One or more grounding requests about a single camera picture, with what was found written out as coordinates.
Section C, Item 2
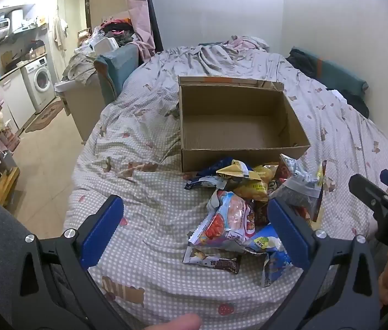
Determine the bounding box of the person's left hand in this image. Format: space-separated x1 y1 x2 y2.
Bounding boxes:
139 314 202 330

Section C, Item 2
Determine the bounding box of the dark cloth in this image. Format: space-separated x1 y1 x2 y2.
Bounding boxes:
338 87 370 119

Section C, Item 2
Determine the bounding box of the white plastic box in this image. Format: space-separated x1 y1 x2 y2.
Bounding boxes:
94 37 119 56

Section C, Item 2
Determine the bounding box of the dark blue white snack wrapper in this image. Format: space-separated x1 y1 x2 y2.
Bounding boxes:
261 251 298 287

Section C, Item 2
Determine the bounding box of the yellow chips bag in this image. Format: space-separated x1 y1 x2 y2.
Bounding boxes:
233 165 280 202

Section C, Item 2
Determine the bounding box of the pink white shrimp chips bag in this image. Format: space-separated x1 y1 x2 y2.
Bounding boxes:
189 189 267 251

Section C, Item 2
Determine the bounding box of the pink curtain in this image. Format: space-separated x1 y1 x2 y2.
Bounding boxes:
123 0 156 64

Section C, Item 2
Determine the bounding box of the blue yellow cartoon snack bag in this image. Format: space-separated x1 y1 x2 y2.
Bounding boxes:
184 157 254 190

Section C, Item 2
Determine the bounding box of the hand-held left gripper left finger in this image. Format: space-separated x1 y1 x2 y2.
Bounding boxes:
12 194 136 330

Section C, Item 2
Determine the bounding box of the hanging cream towel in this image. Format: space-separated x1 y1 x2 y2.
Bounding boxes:
52 16 68 47

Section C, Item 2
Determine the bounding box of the brown floor mat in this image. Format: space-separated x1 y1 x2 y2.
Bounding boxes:
25 98 65 133

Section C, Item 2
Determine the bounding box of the white kitchen cabinet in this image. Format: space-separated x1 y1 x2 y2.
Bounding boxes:
0 69 37 134

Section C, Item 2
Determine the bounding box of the pink crumpled cloth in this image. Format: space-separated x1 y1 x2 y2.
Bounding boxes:
228 35 271 53

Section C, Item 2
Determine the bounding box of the black pole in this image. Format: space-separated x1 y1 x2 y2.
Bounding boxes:
141 0 163 53

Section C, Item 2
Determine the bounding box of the grey crumpled clothing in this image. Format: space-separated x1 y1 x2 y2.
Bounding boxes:
63 50 98 86

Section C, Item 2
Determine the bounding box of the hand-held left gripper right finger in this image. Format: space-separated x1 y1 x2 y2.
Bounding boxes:
266 197 382 330

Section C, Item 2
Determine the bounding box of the white washing machine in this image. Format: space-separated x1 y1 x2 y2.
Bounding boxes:
20 56 57 114

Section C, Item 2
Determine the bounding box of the black garment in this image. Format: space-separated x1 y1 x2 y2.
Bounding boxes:
286 48 322 79

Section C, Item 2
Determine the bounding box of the clear bag of dark snack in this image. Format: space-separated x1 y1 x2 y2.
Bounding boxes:
276 160 327 222

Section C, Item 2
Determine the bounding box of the brown cardboard box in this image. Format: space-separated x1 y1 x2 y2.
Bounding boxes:
178 75 311 173

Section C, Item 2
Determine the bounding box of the grey metal bracket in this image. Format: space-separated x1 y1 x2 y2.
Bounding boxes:
0 134 18 179

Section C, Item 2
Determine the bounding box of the brown chocolate bar wrapper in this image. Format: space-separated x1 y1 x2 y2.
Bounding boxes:
183 246 243 274

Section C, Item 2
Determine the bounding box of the beige bedside cabinet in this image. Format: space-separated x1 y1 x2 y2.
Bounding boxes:
56 76 105 145

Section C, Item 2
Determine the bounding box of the pile of dark clothes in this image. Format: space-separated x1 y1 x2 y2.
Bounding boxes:
99 19 140 47

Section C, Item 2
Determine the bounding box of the teal cushion with orange stripe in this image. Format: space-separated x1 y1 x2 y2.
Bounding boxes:
292 46 369 97

